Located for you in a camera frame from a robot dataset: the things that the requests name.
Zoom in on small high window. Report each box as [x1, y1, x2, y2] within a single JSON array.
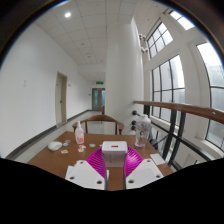
[[146, 21, 174, 59]]

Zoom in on wooden chair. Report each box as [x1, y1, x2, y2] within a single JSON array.
[[71, 114, 125, 136]]

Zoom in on wood-topped black railing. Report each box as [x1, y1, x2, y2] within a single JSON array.
[[131, 99, 224, 168]]

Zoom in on white orange-labelled pump bottle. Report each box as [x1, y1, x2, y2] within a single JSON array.
[[74, 120, 85, 145]]

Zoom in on white side door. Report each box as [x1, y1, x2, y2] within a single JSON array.
[[54, 71, 69, 126]]

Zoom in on glazed double door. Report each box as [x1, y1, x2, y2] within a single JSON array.
[[91, 87, 106, 112]]

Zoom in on white computer mouse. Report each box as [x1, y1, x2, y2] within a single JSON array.
[[47, 140, 63, 152]]

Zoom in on large curved window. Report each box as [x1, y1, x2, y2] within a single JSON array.
[[196, 41, 224, 149]]

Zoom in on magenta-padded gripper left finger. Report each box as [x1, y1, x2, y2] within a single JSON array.
[[64, 147, 110, 192]]

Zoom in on tall black-framed window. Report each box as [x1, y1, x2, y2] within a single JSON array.
[[151, 54, 186, 123]]

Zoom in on white charger block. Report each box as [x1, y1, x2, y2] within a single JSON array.
[[101, 140, 129, 168]]

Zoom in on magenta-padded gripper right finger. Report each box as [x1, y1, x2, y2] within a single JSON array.
[[122, 146, 165, 191]]

